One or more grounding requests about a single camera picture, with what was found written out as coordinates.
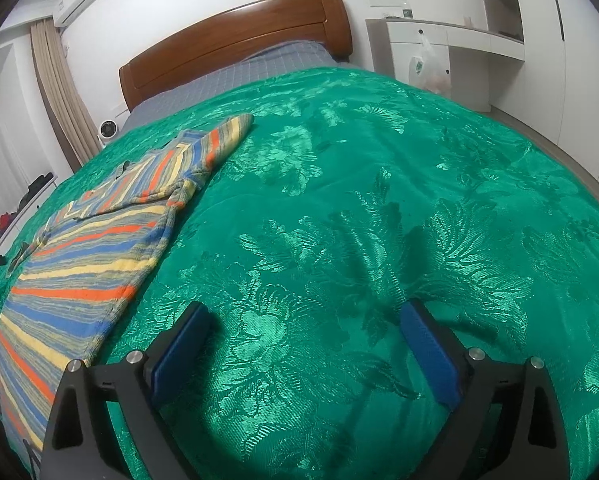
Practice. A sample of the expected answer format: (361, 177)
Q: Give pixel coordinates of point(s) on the white sheer curtain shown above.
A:
(4, 135)

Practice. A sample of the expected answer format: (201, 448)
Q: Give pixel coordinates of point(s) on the red cloth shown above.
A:
(6, 221)

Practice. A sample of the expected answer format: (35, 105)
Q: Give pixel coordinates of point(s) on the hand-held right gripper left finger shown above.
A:
(179, 355)

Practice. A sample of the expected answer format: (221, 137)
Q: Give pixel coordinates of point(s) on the grey bed sheet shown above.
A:
(239, 75)

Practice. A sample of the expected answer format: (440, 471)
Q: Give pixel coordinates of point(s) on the white wall socket panel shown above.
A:
(389, 7)

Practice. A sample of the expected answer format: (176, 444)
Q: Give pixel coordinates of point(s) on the white wardrobe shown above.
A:
(569, 70)

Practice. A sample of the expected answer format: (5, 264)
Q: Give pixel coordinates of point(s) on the small dark device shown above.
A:
(19, 256)

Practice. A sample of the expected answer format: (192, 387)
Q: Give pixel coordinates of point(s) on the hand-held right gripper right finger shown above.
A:
(427, 350)

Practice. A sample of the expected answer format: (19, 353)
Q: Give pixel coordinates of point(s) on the striped knit sweater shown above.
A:
(89, 255)

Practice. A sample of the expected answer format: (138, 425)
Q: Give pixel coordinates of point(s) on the green floral bedspread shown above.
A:
(329, 210)

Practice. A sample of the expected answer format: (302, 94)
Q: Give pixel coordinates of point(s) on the white desk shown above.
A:
(469, 45)

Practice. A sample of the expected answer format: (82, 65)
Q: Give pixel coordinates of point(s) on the beige curtain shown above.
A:
(61, 90)

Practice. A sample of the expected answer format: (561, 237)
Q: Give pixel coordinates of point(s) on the white plastic bag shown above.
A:
(429, 70)

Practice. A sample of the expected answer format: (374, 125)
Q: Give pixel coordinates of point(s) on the wooden headboard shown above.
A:
(229, 35)

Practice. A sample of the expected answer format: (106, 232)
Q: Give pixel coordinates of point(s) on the small white fan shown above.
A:
(110, 131)

